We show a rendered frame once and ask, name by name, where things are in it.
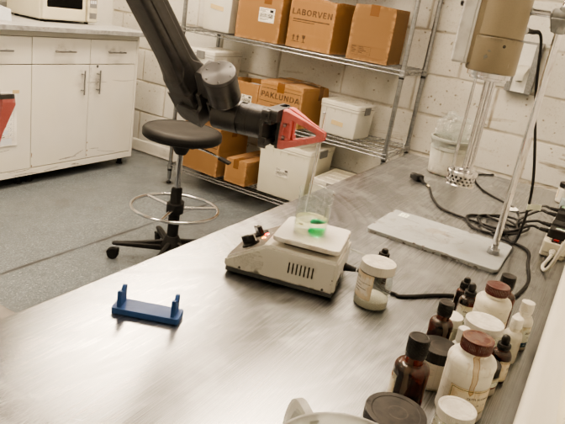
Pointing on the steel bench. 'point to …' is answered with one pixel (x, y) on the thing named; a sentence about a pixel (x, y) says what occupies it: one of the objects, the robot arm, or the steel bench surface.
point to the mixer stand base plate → (440, 240)
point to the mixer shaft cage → (464, 177)
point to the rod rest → (129, 307)
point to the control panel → (258, 242)
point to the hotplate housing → (293, 266)
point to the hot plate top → (337, 241)
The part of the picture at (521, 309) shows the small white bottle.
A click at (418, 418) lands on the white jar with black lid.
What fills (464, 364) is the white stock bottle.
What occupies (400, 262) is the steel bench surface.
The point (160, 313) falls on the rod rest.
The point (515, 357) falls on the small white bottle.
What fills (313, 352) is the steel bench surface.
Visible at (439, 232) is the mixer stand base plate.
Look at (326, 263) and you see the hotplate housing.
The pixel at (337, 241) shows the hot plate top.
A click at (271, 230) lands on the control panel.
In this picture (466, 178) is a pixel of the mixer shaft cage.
